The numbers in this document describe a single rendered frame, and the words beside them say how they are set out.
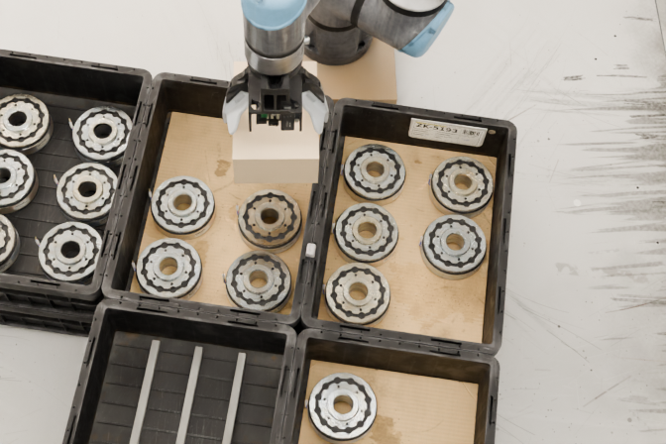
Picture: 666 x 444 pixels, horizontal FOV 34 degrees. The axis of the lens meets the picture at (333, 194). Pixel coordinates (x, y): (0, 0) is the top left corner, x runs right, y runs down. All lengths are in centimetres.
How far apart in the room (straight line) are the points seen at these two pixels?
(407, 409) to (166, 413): 37
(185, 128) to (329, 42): 33
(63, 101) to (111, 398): 53
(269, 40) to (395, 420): 66
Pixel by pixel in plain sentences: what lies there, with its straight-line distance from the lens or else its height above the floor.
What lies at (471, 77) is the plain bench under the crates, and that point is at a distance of 210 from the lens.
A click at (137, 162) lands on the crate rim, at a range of 174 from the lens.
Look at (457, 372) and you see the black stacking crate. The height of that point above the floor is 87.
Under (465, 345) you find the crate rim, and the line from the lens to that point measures 162.
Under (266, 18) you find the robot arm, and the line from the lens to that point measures 126.
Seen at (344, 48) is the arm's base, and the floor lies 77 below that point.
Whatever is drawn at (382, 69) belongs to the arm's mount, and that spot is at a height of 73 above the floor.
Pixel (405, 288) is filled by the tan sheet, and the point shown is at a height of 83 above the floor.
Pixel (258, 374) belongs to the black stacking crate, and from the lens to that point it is 170.
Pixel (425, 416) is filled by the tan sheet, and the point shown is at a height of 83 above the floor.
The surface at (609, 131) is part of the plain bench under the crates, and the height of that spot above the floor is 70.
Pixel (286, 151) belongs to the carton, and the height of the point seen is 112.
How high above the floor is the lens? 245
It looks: 64 degrees down
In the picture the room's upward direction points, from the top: 5 degrees clockwise
